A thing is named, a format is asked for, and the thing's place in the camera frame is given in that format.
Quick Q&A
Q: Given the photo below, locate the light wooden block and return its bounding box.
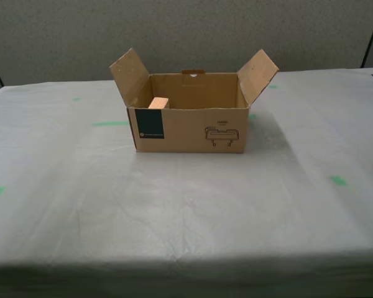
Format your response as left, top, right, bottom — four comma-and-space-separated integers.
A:
147, 97, 171, 111

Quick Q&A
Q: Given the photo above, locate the translucent plastic table cover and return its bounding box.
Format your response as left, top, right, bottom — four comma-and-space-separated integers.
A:
0, 66, 373, 280

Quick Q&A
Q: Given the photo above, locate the long light green tape strip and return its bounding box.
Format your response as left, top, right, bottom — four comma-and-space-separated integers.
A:
91, 120, 130, 127

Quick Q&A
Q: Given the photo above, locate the brown cardboard box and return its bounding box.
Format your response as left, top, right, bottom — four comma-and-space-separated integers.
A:
108, 47, 280, 154

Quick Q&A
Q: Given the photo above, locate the grey fabric partition panel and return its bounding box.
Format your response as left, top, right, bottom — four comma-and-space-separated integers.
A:
0, 0, 373, 91

